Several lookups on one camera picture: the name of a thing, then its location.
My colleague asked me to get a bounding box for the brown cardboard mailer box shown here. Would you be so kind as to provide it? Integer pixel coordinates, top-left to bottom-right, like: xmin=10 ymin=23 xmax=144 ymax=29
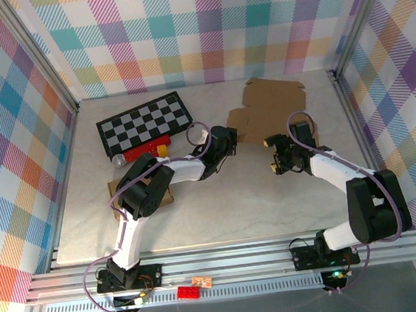
xmin=107 ymin=173 xmax=177 ymax=222
xmin=221 ymin=71 xmax=321 ymax=154

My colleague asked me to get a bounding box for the long red toy brick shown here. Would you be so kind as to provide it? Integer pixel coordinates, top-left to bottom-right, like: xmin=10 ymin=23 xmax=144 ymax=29
xmin=121 ymin=134 xmax=175 ymax=163

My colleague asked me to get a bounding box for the black and grey checkerboard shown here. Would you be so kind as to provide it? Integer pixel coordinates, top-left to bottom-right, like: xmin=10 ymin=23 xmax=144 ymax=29
xmin=93 ymin=89 xmax=198 ymax=161

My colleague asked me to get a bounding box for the grey metallic cylinder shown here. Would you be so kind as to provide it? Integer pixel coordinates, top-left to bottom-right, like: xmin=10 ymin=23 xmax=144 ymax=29
xmin=112 ymin=152 xmax=128 ymax=170

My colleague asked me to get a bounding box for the small controller board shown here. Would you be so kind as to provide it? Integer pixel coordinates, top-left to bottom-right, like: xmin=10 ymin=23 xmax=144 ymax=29
xmin=112 ymin=291 xmax=153 ymax=311
xmin=321 ymin=268 xmax=348 ymax=285

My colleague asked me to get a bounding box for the small copper circuit board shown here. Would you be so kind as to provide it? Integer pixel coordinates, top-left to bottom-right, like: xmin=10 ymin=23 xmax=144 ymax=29
xmin=190 ymin=274 xmax=214 ymax=291

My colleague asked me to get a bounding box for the red studded toy brick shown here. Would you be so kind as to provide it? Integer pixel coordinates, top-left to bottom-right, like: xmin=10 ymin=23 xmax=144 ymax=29
xmin=175 ymin=283 xmax=202 ymax=302

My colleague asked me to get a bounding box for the narrow aluminium side rail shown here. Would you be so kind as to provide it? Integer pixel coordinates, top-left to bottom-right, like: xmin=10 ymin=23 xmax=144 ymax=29
xmin=331 ymin=64 xmax=404 ymax=233

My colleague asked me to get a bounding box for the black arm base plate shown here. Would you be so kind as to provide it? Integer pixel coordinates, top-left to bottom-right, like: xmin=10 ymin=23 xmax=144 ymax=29
xmin=94 ymin=262 xmax=165 ymax=294
xmin=289 ymin=239 xmax=361 ymax=271

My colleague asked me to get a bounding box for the wide aluminium frame rail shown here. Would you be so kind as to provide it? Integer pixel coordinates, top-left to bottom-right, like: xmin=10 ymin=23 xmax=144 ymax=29
xmin=21 ymin=218 xmax=416 ymax=306

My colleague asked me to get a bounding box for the purple cable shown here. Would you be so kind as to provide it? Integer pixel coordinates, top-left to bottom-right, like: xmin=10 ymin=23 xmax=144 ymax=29
xmin=285 ymin=101 xmax=412 ymax=299
xmin=67 ymin=119 xmax=232 ymax=312

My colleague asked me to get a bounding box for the white slotted cable duct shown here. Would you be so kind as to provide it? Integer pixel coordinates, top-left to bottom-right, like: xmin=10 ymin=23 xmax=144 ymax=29
xmin=43 ymin=276 xmax=326 ymax=312

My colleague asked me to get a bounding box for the aluminium frame post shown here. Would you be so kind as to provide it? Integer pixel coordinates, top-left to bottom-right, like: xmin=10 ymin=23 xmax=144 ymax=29
xmin=0 ymin=0 xmax=81 ymax=121
xmin=321 ymin=0 xmax=411 ymax=81

